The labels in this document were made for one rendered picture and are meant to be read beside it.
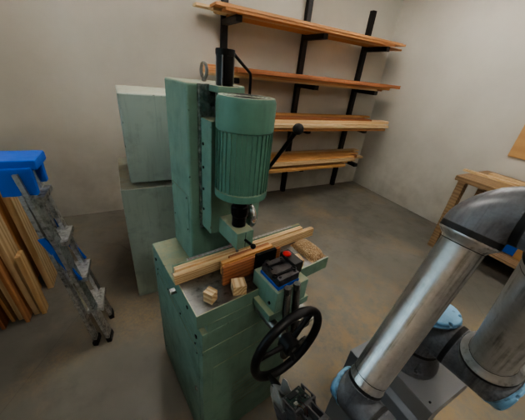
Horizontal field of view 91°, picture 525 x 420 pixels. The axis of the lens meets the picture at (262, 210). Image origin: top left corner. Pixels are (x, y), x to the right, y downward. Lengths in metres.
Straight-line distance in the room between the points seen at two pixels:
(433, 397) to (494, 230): 0.76
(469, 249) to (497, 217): 0.08
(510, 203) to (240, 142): 0.60
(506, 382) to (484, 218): 0.56
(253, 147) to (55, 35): 2.51
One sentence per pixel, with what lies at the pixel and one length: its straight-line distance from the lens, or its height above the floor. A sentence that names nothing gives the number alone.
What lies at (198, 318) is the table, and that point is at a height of 0.89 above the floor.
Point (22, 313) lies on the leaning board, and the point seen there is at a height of 0.08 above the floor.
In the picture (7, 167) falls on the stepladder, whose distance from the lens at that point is 1.46.
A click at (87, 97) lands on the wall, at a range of 3.08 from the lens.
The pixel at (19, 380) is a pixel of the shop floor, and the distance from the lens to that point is 2.09.
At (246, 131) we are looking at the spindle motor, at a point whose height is 1.42.
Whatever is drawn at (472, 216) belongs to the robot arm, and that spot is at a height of 1.36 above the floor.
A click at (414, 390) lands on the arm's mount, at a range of 1.24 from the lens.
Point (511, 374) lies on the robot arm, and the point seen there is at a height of 0.92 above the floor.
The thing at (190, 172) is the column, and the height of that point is 1.22.
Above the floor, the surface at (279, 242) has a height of 0.93.
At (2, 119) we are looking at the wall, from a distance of 3.22.
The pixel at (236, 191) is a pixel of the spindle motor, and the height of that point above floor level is 1.24.
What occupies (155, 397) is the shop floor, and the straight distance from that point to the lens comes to 1.78.
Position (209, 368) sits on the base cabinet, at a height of 0.60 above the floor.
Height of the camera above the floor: 1.57
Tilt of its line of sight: 28 degrees down
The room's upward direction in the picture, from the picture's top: 6 degrees clockwise
